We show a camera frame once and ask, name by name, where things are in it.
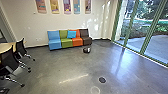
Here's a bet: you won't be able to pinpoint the grey plastic bag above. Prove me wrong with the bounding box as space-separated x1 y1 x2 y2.
82 46 93 54

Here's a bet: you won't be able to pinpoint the brown sofa seat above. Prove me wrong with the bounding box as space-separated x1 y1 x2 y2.
78 28 93 46

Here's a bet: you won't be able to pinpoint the orange sofa seat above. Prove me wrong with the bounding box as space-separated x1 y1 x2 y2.
70 29 84 47

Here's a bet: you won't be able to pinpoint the light blue cushion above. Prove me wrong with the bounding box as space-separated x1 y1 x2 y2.
66 30 78 40

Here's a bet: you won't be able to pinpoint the green sofa seat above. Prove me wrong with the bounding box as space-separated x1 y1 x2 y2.
59 29 74 49

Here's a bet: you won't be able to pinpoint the blue sofa seat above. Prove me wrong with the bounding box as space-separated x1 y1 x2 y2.
46 29 63 52

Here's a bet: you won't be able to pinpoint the dark round floor cover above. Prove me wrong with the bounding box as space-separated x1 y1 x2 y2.
98 76 108 84

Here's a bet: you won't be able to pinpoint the green hedge outdoors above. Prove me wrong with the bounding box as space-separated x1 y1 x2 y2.
122 19 168 40

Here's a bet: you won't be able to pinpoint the round wooden table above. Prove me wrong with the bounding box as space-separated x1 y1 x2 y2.
0 41 18 56

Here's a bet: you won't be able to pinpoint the pink wall poster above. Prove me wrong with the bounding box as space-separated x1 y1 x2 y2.
84 0 92 15

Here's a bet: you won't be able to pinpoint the light blue wall poster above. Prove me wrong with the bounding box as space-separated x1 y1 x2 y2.
73 0 81 15

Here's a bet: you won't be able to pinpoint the pale ring floor cover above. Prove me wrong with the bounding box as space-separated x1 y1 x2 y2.
90 85 102 94

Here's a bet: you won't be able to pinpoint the yellow wall poster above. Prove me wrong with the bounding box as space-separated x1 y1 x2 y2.
49 0 60 15

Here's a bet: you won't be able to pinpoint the salmon wall poster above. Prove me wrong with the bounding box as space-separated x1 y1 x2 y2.
35 0 48 14

